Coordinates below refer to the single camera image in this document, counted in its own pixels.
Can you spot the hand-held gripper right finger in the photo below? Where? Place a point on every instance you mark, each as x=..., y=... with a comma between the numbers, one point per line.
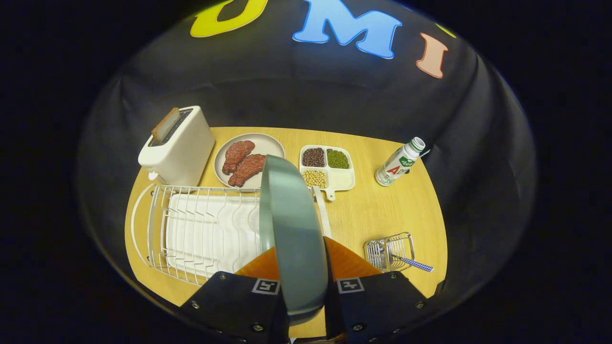
x=377, y=301

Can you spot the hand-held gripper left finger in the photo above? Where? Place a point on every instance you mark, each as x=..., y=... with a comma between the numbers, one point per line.
x=229, y=301

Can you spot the pale green plate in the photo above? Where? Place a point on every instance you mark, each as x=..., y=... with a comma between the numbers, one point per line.
x=291, y=229

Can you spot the beige round plate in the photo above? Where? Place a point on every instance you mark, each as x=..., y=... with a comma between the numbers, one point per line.
x=267, y=145

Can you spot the white drip tray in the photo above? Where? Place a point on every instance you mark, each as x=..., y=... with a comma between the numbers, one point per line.
x=205, y=234

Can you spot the beige divided tray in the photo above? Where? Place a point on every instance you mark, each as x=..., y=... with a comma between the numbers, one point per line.
x=342, y=179

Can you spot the red-brown meat piece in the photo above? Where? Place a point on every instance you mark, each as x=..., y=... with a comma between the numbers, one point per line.
x=236, y=155
x=246, y=169

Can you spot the white drink bottle green cap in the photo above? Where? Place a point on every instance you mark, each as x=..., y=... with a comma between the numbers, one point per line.
x=397, y=165

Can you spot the pile of yellow soybeans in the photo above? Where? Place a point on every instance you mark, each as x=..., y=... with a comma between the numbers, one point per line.
x=314, y=178

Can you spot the pile of green beans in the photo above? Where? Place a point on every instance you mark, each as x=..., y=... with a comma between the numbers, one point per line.
x=337, y=158

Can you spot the white toaster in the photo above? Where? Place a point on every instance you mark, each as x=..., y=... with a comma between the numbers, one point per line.
x=186, y=153

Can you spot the pile of dark red beans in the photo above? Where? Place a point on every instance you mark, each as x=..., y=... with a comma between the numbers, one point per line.
x=313, y=157

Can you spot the brown toast slice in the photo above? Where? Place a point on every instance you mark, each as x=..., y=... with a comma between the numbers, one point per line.
x=165, y=125

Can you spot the black backdrop cloth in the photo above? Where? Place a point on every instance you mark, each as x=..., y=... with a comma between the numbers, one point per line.
x=287, y=95

